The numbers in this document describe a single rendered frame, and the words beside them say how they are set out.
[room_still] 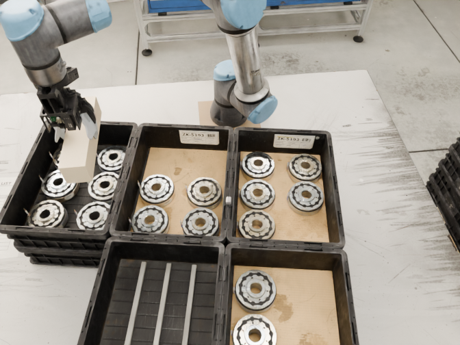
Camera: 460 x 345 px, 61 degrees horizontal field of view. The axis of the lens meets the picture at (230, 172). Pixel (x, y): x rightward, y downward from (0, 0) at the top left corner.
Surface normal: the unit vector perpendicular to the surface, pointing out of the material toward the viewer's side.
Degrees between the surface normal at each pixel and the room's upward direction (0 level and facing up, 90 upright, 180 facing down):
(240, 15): 83
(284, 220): 0
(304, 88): 0
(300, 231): 0
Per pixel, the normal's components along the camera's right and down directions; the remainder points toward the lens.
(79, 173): 0.11, 0.79
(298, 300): 0.00, -0.61
